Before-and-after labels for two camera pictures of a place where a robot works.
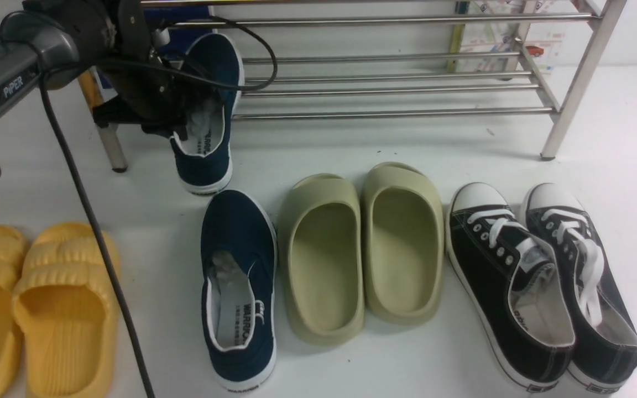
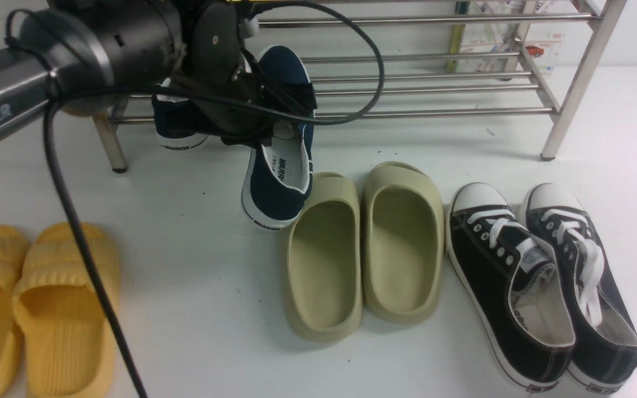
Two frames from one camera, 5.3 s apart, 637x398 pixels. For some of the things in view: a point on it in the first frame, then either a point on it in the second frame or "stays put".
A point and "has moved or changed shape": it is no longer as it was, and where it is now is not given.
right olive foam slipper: (403, 244) stays put
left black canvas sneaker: (511, 278) stays put
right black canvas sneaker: (608, 344) stays put
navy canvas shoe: (202, 155) has moved or changed shape
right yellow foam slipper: (65, 305) stays put
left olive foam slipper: (320, 260) stays put
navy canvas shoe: (239, 238) to (278, 178)
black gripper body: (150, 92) to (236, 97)
